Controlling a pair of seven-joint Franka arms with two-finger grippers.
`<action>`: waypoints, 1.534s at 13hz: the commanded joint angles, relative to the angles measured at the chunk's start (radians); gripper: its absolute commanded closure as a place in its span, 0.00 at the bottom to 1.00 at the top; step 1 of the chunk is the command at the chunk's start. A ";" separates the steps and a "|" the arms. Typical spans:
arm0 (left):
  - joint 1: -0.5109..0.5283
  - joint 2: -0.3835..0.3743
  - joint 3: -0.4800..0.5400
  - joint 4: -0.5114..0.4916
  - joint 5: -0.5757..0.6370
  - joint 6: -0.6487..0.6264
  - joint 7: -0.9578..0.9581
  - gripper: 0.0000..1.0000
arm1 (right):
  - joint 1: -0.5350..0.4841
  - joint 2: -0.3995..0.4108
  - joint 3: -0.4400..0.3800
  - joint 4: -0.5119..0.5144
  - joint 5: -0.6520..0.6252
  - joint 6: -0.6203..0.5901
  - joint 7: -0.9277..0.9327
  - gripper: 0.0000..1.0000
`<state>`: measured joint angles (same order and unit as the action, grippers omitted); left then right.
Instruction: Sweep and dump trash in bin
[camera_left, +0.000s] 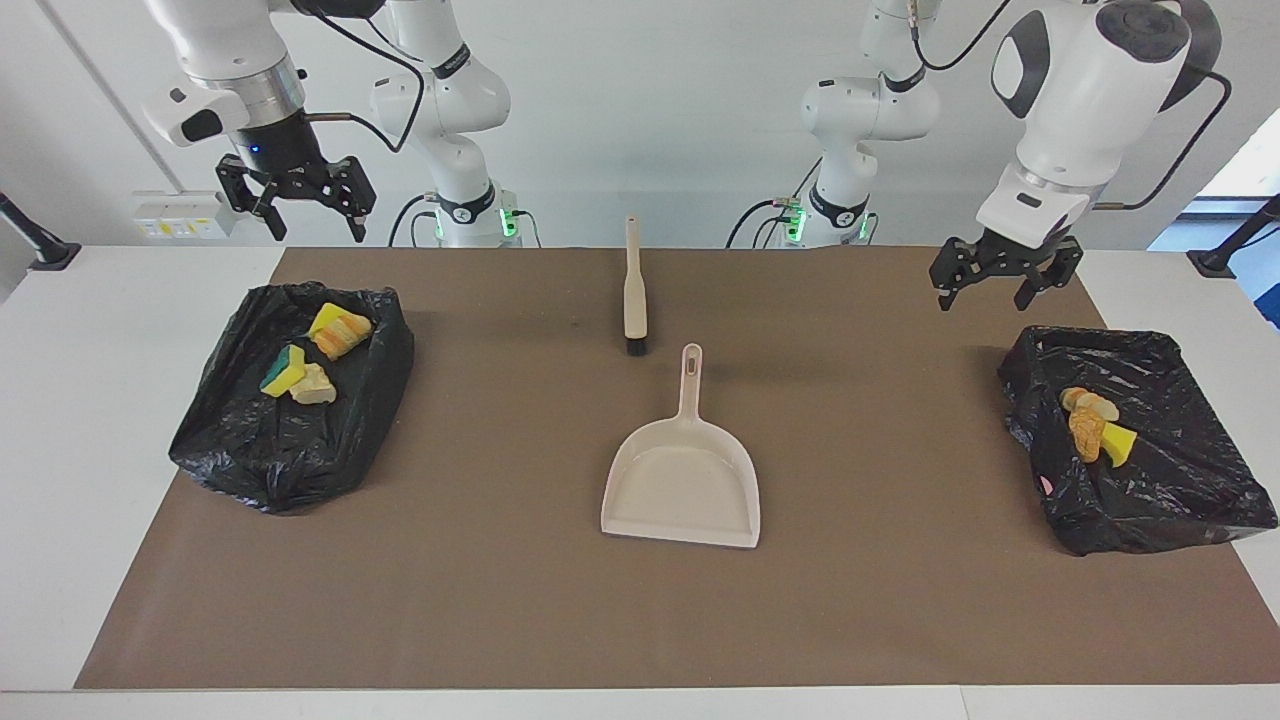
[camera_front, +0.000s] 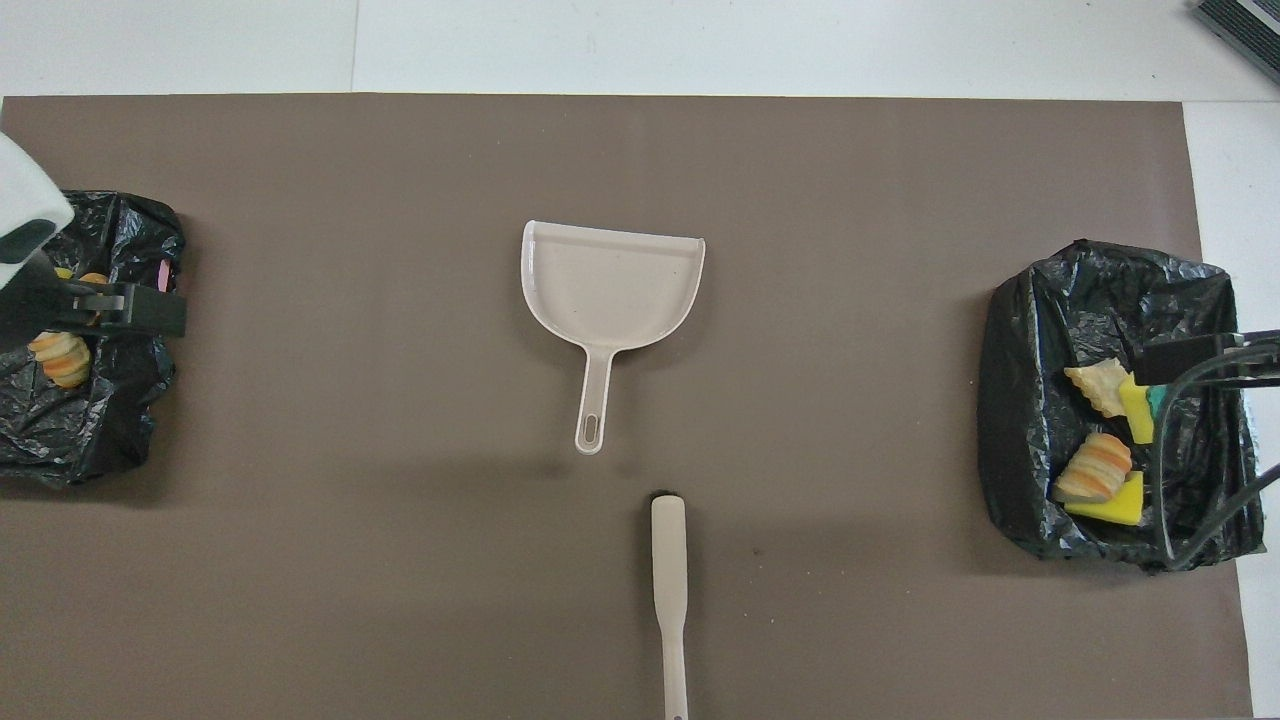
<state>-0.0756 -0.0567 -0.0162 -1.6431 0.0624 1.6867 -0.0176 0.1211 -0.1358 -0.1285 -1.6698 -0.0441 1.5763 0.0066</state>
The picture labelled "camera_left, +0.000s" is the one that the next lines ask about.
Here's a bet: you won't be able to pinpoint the white wall socket box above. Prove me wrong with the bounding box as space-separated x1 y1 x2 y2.
133 190 241 241

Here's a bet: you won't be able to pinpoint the white wall cable conduit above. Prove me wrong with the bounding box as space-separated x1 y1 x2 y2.
40 0 183 193

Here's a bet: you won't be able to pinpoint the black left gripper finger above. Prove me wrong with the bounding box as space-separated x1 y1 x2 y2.
1014 238 1085 312
928 240 973 312

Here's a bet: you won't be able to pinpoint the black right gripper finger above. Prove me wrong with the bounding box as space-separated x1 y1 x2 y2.
216 155 289 243
330 155 379 244

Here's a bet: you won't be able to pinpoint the beige hand brush black bristles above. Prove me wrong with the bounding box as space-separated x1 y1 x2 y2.
622 216 650 358

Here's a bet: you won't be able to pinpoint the orange striped bread piece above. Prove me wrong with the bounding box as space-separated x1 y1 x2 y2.
316 315 374 362

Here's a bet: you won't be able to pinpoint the black bag bin pink spot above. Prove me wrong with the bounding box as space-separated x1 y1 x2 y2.
997 324 1280 558

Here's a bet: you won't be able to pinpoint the pale bread piece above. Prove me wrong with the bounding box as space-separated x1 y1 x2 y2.
290 362 340 406
1060 387 1122 422

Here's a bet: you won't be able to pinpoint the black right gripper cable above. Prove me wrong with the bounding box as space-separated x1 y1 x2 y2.
300 0 429 154

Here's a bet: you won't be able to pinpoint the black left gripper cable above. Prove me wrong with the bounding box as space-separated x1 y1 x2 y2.
908 0 1233 213

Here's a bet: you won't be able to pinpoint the brown table mat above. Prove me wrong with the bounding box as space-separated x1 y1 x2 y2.
74 247 1280 691

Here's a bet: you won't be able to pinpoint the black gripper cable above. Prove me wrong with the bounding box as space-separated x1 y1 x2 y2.
908 0 1233 213
300 0 429 154

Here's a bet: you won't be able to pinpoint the beige plastic dustpan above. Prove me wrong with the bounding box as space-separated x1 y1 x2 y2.
600 343 762 550

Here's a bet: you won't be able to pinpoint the brown round bread piece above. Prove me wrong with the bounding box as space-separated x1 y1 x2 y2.
1067 410 1107 464

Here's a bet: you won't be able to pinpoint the black trash bag bin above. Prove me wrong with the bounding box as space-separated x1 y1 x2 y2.
168 282 416 516

